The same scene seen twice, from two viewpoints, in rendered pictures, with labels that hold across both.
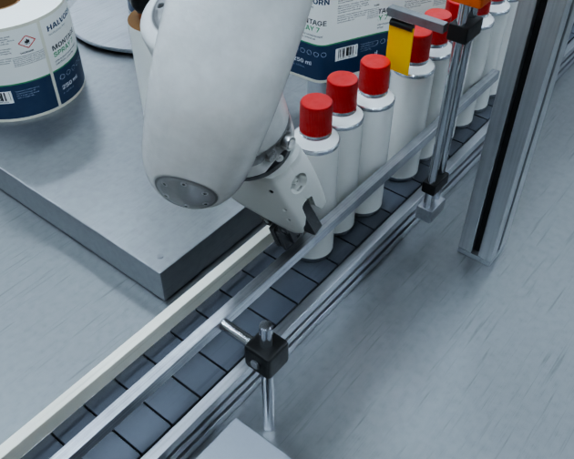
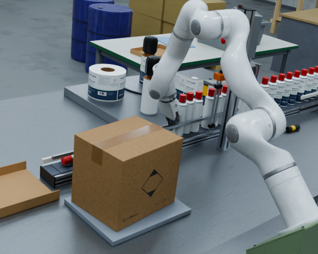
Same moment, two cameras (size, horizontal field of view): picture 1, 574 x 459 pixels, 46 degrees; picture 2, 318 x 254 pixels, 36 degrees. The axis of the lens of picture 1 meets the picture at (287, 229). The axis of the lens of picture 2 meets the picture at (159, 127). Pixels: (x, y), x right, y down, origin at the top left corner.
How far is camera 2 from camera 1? 1.62 m
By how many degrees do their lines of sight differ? 20
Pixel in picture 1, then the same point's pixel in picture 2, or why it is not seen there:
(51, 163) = (114, 110)
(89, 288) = not seen: hidden behind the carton
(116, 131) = (131, 107)
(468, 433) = (204, 171)
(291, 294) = not seen: hidden behind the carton
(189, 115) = (158, 78)
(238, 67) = (167, 72)
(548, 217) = not seen: hidden behind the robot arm
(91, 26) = (127, 84)
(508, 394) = (216, 168)
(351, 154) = (190, 111)
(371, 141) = (196, 110)
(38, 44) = (117, 81)
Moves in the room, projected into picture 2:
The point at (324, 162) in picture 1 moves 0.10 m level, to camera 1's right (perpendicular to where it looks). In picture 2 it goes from (182, 108) to (204, 112)
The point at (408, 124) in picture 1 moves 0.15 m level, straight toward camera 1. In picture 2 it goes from (208, 112) to (198, 122)
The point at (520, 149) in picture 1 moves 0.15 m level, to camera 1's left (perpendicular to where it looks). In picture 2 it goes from (229, 116) to (197, 110)
